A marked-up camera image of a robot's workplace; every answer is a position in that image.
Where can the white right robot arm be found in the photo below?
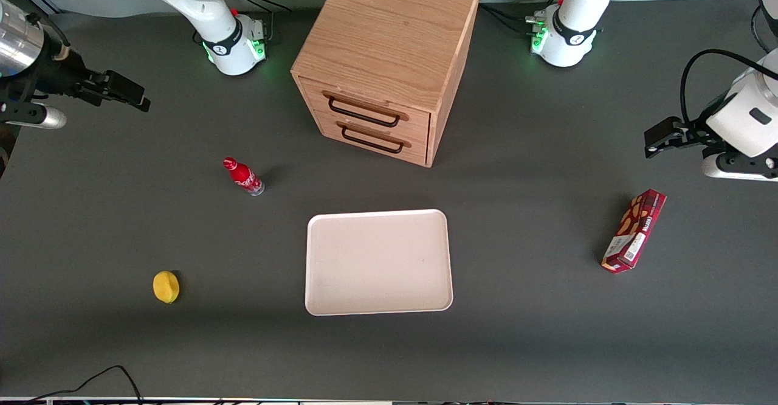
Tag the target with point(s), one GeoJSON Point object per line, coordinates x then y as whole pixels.
{"type": "Point", "coordinates": [222, 34]}

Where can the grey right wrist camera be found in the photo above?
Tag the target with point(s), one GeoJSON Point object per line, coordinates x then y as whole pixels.
{"type": "Point", "coordinates": [42, 117]}

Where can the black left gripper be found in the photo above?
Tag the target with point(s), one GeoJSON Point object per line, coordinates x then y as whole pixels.
{"type": "Point", "coordinates": [691, 132]}

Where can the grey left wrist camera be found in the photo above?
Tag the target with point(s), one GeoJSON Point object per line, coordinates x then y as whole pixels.
{"type": "Point", "coordinates": [738, 168]}

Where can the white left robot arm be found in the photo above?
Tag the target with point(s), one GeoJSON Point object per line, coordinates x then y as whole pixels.
{"type": "Point", "coordinates": [568, 34]}

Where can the yellow lemon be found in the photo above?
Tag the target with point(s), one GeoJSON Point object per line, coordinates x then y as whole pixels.
{"type": "Point", "coordinates": [166, 287]}

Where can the wooden drawer cabinet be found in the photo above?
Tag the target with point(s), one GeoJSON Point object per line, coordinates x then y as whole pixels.
{"type": "Point", "coordinates": [389, 34]}

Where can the red coke bottle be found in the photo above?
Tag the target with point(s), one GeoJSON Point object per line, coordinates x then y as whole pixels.
{"type": "Point", "coordinates": [245, 177]}

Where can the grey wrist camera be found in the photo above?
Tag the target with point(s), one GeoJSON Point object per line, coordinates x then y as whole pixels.
{"type": "Point", "coordinates": [42, 117]}
{"type": "Point", "coordinates": [738, 168]}

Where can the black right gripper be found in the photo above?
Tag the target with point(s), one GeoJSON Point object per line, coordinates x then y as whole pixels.
{"type": "Point", "coordinates": [65, 74]}

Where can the white plastic tray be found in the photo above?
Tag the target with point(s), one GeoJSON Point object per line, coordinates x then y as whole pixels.
{"type": "Point", "coordinates": [380, 262]}

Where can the red snack box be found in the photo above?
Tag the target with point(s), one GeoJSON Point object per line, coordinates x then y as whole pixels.
{"type": "Point", "coordinates": [635, 231]}

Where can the wooden drawer front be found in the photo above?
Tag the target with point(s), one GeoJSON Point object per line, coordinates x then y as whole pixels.
{"type": "Point", "coordinates": [419, 122]}
{"type": "Point", "coordinates": [416, 152]}

